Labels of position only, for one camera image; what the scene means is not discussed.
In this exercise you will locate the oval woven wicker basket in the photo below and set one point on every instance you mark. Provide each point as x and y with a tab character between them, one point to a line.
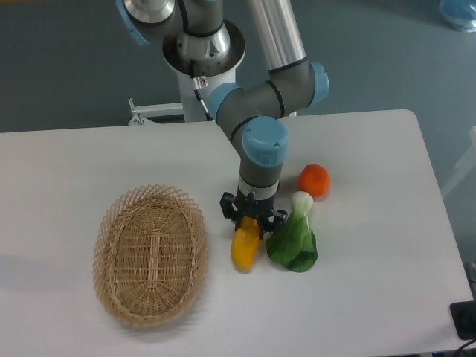
150	257

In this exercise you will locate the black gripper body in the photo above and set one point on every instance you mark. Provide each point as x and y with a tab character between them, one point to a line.
253	208

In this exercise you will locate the orange tangerine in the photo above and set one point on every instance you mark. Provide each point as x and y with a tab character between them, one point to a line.
314	180

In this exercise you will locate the green bok choy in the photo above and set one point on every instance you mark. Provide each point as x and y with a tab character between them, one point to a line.
294	246

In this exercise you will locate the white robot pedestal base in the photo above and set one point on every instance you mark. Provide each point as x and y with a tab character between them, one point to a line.
205	49

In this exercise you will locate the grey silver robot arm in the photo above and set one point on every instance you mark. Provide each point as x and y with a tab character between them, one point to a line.
262	141

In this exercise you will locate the black device at table edge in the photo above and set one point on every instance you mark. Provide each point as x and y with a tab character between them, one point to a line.
463	316

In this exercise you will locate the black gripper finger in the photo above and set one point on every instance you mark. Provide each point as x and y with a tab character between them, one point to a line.
272	223
230	209

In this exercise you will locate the yellow mango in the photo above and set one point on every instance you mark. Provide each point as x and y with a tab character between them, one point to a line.
245	244

